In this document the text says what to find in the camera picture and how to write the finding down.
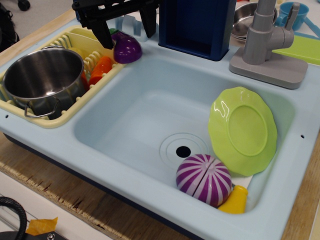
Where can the orange toy cup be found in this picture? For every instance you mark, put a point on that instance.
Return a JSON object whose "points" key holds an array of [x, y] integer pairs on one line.
{"points": [[103, 66]]}

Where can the stainless steel bowl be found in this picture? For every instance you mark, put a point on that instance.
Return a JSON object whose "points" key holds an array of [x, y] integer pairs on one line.
{"points": [[243, 18]]}

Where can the green plastic plate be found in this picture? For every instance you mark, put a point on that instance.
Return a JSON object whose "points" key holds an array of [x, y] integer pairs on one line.
{"points": [[242, 131]]}

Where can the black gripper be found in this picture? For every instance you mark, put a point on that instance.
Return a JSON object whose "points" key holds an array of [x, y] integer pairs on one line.
{"points": [[93, 14]]}

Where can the purple striped toy onion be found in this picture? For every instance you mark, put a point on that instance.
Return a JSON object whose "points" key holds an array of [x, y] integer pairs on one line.
{"points": [[205, 178]]}

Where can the yellow toy bottle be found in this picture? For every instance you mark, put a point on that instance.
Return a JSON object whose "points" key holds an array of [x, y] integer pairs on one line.
{"points": [[236, 202]]}

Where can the grey toy faucet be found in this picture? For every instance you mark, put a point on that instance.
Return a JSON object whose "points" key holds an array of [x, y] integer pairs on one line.
{"points": [[257, 60]]}

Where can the dark blue plastic box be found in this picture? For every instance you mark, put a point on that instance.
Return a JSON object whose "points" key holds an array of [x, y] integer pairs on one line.
{"points": [[197, 27]]}

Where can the cream dish drying rack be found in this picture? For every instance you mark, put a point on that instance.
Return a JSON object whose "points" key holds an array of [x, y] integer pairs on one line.
{"points": [[81, 39]]}

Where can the purple toy eggplant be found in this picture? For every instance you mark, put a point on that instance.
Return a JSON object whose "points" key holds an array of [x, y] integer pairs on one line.
{"points": [[126, 48]]}

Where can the stainless steel pot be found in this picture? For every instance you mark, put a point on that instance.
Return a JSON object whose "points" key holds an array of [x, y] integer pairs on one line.
{"points": [[46, 82]]}

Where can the green cutting board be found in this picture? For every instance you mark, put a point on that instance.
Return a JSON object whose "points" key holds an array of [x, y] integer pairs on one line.
{"points": [[303, 48]]}

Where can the light blue toy sink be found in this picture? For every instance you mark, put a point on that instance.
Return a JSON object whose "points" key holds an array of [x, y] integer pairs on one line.
{"points": [[124, 132]]}

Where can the white board in sink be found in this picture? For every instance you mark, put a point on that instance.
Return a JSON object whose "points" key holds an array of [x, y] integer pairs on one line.
{"points": [[242, 181]]}

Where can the black chair wheel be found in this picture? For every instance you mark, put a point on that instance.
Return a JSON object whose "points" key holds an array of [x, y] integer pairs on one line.
{"points": [[24, 5]]}

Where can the blue plastic cup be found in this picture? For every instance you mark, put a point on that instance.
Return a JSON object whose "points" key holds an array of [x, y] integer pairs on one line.
{"points": [[285, 13]]}

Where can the black bag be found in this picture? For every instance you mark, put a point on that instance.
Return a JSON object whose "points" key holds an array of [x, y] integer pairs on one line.
{"points": [[8, 35]]}

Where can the orange tape piece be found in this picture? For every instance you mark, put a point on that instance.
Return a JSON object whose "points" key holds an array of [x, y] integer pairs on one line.
{"points": [[41, 226]]}

